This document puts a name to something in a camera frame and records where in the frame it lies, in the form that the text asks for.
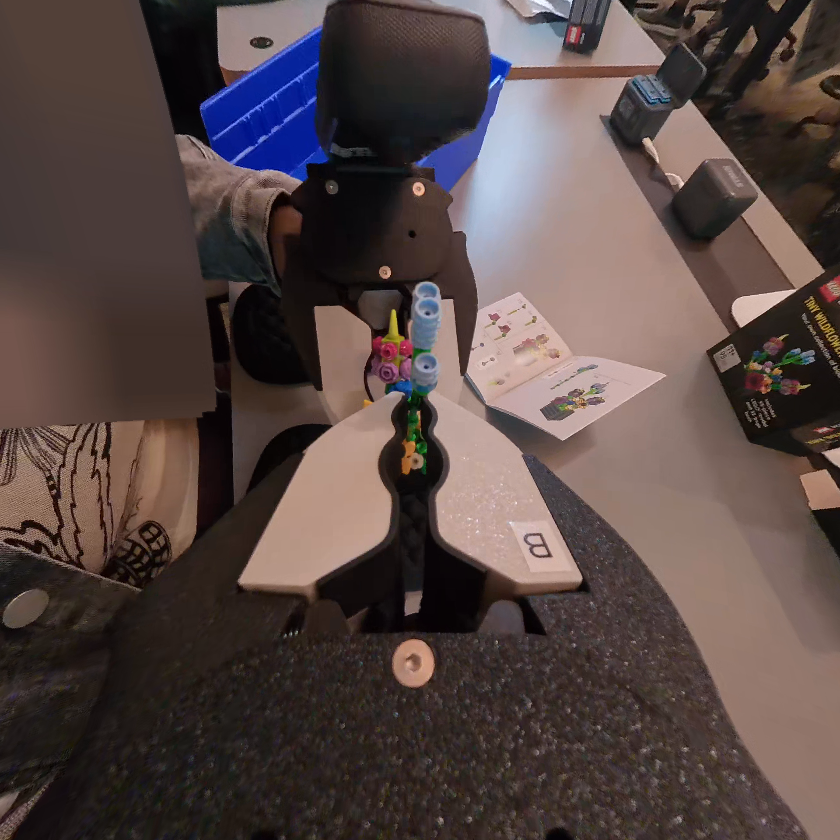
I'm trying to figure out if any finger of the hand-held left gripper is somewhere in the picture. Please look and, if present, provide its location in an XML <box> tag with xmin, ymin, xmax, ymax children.
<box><xmin>430</xmin><ymin>297</ymin><xmax>462</xmax><ymax>403</ymax></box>
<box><xmin>314</xmin><ymin>304</ymin><xmax>370</xmax><ymax>422</ymax></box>

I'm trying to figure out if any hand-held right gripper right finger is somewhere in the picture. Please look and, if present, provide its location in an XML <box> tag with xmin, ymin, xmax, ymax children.
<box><xmin>419</xmin><ymin>395</ymin><xmax>585</xmax><ymax>597</ymax></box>

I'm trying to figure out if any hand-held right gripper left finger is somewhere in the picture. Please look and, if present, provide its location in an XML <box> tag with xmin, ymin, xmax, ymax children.
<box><xmin>238</xmin><ymin>398</ymin><xmax>396</xmax><ymax>597</ymax></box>

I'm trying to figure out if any blue lego flower stem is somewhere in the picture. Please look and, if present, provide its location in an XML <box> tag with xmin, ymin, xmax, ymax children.
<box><xmin>408</xmin><ymin>281</ymin><xmax>442</xmax><ymax>421</ymax></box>

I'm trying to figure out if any pink purple lego flower bouquet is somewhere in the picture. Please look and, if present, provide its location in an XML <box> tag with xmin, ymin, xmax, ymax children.
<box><xmin>363</xmin><ymin>308</ymin><xmax>429</xmax><ymax>478</ymax></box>

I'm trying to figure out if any person's left forearm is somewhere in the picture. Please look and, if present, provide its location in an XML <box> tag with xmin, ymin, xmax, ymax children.
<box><xmin>175</xmin><ymin>134</ymin><xmax>304</xmax><ymax>300</ymax></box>

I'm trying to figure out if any lego instruction booklet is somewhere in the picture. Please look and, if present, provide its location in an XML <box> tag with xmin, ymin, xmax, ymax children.
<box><xmin>464</xmin><ymin>291</ymin><xmax>668</xmax><ymax>442</ymax></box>

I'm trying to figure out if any small black lego box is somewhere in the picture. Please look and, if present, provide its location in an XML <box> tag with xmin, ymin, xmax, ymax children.
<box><xmin>562</xmin><ymin>0</ymin><xmax>615</xmax><ymax>55</ymax></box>

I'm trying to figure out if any large black lego box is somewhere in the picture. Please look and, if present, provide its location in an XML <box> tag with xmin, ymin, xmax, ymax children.
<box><xmin>706</xmin><ymin>264</ymin><xmax>840</xmax><ymax>455</ymax></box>

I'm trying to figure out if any person's left hand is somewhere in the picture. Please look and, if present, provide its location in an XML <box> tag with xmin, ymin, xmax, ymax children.
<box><xmin>271</xmin><ymin>200</ymin><xmax>304</xmax><ymax>280</ymax></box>

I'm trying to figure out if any large blue plastic bin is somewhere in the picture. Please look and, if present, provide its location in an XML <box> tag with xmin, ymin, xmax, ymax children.
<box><xmin>199</xmin><ymin>26</ymin><xmax>513</xmax><ymax>193</ymax></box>

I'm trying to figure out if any person's floral shirt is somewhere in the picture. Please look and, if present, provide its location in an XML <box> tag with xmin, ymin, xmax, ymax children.
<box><xmin>0</xmin><ymin>420</ymin><xmax>199</xmax><ymax>581</ymax></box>

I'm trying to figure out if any closed grey case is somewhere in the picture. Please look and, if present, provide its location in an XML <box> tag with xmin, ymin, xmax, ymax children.
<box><xmin>670</xmin><ymin>158</ymin><xmax>760</xmax><ymax>242</ymax></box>

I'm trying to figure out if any person's grey denim jacket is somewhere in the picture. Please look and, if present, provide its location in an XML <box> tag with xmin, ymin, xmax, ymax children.
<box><xmin>0</xmin><ymin>543</ymin><xmax>173</xmax><ymax>815</ymax></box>

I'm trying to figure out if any open grey battery case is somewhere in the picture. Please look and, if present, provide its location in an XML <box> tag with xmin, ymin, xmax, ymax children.
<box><xmin>608</xmin><ymin>41</ymin><xmax>709</xmax><ymax>148</ymax></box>

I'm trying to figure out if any white flat piece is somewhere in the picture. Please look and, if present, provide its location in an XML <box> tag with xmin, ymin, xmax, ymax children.
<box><xmin>731</xmin><ymin>288</ymin><xmax>799</xmax><ymax>329</ymax></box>

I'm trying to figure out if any white paper sheet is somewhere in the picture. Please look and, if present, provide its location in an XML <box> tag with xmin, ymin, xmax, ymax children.
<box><xmin>799</xmin><ymin>468</ymin><xmax>840</xmax><ymax>514</ymax></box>

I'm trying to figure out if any white cable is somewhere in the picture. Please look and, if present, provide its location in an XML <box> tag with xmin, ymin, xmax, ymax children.
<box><xmin>639</xmin><ymin>134</ymin><xmax>685</xmax><ymax>193</ymax></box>

